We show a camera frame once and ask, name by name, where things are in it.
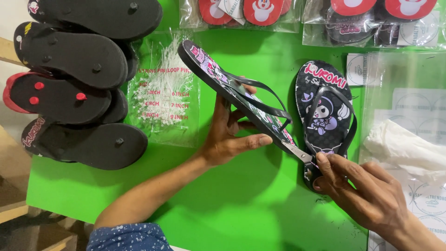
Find person's right hand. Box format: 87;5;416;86
312;152;409;242

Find person's left hand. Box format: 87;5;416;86
201;77;273;168

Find small black-handled scissors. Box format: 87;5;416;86
281;140;326;192

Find black printed flip-flop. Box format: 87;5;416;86
178;39;297;156
295;60;358;193

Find crumpled white plastic sheet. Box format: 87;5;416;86
363;119;446;186

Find clear bag of loop pins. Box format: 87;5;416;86
126;31;201;148

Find stack of clear labelled bags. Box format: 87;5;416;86
360;50;446;251

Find black flip-flop pink lettering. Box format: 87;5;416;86
21;117;149;171

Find white round-print label card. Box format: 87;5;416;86
346;53;380;87

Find blue speckled sleeve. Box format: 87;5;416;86
86;223;174;251

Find black flip-flop yellow mark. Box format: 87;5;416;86
13;22;129;90

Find bagged red and black flip-flops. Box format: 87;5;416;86
302;0;445;48

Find wooden bench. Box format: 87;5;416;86
0;36;78;251

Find black flip-flop red strap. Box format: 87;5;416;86
2;71;112;125

